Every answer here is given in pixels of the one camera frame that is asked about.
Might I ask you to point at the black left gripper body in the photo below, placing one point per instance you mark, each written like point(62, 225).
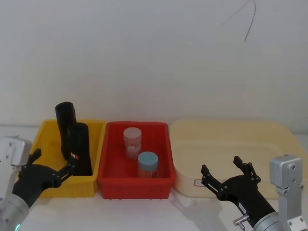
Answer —
point(36, 179)

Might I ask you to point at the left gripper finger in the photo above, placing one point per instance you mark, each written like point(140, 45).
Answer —
point(67, 168)
point(33, 156)

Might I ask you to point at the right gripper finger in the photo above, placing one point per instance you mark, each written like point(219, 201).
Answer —
point(249, 169)
point(211, 180)

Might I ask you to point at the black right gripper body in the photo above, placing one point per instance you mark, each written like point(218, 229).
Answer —
point(243, 192)

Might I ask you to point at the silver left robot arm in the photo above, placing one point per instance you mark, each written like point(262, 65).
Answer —
point(14, 150)

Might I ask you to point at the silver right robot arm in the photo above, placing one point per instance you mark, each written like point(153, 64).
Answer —
point(286, 173)

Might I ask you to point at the small white label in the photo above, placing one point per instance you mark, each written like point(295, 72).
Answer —
point(198, 183)

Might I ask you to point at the yellow plastic bin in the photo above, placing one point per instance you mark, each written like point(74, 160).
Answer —
point(50, 142)

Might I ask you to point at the black bottle with red mark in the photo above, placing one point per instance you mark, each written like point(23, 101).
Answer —
point(81, 144)

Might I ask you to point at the cream plastic bin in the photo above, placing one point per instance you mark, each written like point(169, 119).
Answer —
point(216, 144)

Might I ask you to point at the tall black cylinder bottle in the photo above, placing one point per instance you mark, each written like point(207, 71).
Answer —
point(64, 120)

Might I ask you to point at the red plastic bin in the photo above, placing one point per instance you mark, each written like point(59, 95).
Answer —
point(115, 154)

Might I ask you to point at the clear jar with blue lid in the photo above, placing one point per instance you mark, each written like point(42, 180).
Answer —
point(148, 163)

